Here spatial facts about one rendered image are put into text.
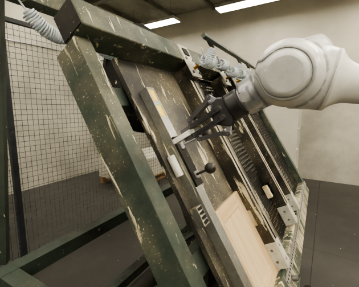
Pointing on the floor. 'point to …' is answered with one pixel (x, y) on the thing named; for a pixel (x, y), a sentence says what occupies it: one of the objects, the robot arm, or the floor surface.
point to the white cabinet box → (286, 128)
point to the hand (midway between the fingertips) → (183, 136)
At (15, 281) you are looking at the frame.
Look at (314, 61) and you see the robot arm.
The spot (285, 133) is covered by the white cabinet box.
